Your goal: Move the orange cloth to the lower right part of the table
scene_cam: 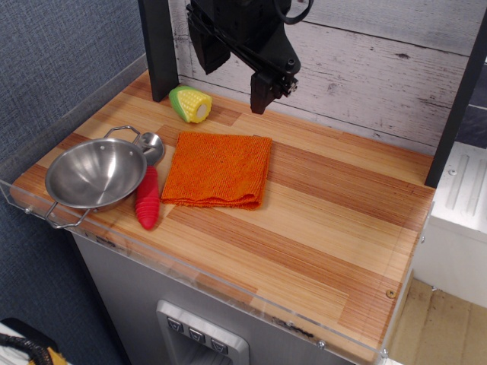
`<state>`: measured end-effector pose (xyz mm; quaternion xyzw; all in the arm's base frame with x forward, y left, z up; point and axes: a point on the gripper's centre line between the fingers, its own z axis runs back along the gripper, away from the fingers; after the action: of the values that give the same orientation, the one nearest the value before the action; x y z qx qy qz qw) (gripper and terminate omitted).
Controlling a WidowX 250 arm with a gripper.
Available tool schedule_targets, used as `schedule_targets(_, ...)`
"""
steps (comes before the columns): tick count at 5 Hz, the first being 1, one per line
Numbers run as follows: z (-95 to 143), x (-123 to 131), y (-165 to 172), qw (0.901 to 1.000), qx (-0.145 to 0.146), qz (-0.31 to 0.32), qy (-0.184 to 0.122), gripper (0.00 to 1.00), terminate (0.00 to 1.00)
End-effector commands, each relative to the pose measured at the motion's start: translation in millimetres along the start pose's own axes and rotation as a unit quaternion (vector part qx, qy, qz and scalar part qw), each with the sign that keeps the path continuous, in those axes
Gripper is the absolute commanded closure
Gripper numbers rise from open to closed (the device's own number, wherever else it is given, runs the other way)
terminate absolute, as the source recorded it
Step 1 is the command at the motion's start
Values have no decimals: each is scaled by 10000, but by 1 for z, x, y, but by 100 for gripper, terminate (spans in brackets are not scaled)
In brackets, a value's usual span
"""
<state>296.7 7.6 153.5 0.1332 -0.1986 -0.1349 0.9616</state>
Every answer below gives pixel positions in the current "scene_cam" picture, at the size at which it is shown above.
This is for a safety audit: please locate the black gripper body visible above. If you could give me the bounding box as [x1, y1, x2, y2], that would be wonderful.
[186, 1, 301, 96]

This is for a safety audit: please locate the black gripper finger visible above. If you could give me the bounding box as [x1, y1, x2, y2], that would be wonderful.
[188, 16, 231, 75]
[250, 71, 283, 114]

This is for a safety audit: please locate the orange cloth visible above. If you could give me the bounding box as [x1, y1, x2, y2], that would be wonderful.
[161, 132, 272, 210]

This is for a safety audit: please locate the yellow toy corn cob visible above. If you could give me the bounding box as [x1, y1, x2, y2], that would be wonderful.
[169, 86, 212, 123]

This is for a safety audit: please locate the clear acrylic table guard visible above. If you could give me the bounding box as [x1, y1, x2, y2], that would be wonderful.
[10, 57, 439, 364]

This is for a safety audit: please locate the white ribbed box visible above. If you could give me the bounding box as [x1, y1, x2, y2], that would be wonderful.
[412, 142, 486, 307]

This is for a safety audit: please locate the grey cabinet control panel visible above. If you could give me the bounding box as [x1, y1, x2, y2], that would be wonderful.
[156, 300, 250, 365]

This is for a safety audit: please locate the black and yellow bag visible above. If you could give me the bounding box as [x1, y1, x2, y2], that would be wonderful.
[1, 318, 68, 364]

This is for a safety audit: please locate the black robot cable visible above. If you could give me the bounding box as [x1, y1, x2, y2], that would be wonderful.
[274, 0, 315, 26]

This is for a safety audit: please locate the black left vertical post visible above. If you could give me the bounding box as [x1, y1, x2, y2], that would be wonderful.
[138, 0, 179, 102]

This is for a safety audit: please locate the black vertical post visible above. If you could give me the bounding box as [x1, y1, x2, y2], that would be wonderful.
[425, 13, 486, 188]
[138, 0, 179, 102]

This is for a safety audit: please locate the red-handled metal spoon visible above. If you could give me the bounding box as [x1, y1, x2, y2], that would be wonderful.
[135, 132, 164, 230]

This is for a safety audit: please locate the stainless steel bowl with handles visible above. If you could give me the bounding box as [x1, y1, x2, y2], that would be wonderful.
[45, 125, 148, 229]

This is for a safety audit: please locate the black right vertical post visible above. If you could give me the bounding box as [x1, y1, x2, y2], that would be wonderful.
[425, 13, 486, 188]

